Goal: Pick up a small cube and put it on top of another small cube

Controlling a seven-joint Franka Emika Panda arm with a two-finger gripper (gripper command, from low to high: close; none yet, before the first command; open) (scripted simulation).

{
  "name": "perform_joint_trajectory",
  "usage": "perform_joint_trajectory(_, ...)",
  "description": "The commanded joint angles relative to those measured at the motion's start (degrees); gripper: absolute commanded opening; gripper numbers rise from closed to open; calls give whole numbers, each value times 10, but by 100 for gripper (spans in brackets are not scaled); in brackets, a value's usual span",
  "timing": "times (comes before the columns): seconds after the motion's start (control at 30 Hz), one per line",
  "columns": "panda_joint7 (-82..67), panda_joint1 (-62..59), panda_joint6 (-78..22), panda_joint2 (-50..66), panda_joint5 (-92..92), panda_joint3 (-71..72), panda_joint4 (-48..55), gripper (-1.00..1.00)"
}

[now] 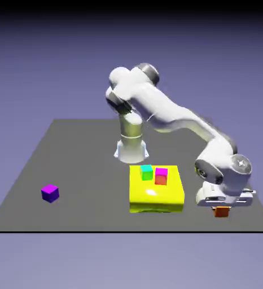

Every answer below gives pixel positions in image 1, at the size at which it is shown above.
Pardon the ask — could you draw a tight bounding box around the small purple cube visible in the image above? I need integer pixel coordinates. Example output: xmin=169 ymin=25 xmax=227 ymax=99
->
xmin=41 ymin=183 xmax=60 ymax=204

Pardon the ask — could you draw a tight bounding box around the small magenta cube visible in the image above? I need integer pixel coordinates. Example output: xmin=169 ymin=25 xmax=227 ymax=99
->
xmin=154 ymin=167 xmax=169 ymax=186

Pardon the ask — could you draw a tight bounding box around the large yellow box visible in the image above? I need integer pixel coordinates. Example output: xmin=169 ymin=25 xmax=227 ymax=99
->
xmin=129 ymin=165 xmax=186 ymax=214

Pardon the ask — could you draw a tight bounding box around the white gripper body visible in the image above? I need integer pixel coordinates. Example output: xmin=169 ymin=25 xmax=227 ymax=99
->
xmin=195 ymin=182 xmax=257 ymax=208

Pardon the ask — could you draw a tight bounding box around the small cyan cube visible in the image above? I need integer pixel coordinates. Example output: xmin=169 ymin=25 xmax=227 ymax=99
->
xmin=139 ymin=164 xmax=154 ymax=181

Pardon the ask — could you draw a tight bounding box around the small orange cube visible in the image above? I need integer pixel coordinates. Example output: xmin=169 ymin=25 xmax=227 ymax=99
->
xmin=212 ymin=206 xmax=231 ymax=218

